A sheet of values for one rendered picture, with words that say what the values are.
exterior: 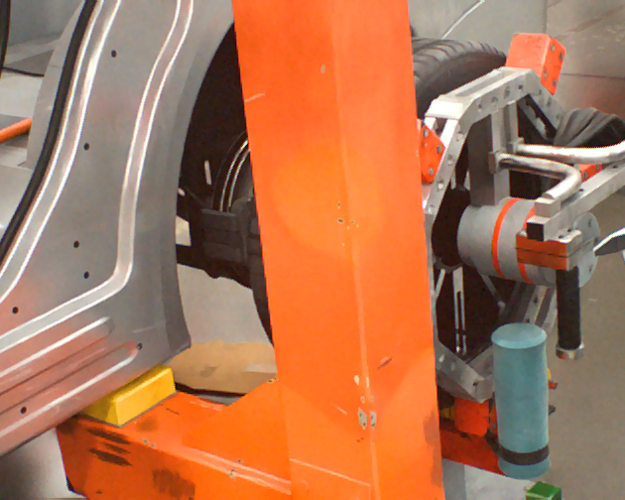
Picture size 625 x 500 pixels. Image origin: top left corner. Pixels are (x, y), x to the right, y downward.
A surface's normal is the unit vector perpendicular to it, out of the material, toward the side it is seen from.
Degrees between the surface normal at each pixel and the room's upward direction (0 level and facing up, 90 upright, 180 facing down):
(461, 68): 90
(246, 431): 90
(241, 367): 2
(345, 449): 90
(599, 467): 0
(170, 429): 0
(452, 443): 90
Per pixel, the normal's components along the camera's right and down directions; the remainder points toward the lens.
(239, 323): -0.10, -0.93
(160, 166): 0.78, 0.15
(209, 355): 0.11, -0.90
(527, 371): 0.11, 0.32
